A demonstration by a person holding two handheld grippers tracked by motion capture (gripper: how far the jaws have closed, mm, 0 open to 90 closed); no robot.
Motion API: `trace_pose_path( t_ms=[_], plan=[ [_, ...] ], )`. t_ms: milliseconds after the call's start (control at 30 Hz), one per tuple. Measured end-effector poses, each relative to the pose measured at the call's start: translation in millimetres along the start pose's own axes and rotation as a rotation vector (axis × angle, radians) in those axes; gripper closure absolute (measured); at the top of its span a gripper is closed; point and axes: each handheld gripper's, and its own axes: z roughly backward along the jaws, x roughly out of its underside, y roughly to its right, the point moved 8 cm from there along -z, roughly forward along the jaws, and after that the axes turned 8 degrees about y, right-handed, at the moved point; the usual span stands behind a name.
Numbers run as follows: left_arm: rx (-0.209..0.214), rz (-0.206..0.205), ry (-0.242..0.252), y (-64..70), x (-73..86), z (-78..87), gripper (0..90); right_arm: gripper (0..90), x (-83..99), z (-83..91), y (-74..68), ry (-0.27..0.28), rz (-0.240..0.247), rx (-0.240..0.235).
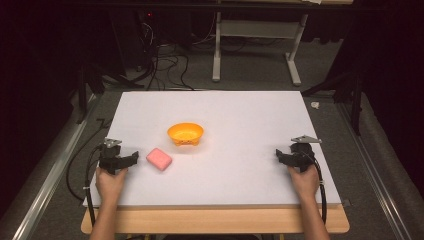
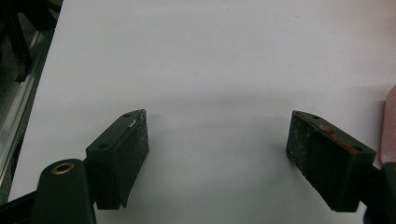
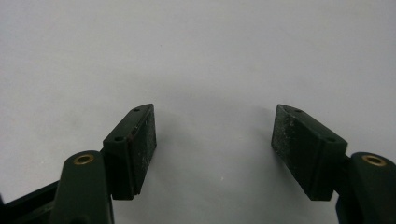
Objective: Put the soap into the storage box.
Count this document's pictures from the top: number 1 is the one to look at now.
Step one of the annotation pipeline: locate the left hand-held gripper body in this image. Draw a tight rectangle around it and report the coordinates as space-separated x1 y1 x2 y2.
98 137 130 176

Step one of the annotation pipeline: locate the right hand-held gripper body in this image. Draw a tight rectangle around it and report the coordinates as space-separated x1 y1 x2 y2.
281 134 323 173

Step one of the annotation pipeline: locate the pink soap bar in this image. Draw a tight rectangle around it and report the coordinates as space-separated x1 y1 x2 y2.
145 147 174 172

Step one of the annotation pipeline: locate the orange plastic bowl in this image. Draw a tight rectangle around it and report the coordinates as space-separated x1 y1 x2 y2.
166 122 205 147

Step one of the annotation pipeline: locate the person's right hand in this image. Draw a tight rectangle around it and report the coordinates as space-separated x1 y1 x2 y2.
287 164 320 203

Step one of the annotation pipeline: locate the white board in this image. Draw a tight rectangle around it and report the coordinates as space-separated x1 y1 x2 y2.
82 90 342 208

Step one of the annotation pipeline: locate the black stand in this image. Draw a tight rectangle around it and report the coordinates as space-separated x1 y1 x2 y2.
75 63 146 125
301 71 364 137

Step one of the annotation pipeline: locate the wooden table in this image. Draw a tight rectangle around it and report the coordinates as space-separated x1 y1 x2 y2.
80 203 351 235

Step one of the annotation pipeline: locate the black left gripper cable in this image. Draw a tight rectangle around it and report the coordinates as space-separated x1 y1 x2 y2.
65 144 105 228

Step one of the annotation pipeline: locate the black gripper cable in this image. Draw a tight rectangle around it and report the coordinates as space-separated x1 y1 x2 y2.
65 144 105 228
299 150 328 225

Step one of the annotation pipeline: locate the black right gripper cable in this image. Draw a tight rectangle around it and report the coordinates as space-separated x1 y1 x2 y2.
299 150 328 225

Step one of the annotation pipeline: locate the aluminium rail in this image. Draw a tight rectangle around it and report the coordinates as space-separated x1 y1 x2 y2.
337 101 414 240
11 94 103 240

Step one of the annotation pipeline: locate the tangle of black cables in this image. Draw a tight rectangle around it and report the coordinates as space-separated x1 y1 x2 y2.
134 19 218 92

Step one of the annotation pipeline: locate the white metal table frame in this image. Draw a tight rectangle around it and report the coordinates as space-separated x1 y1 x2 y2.
211 11 310 87

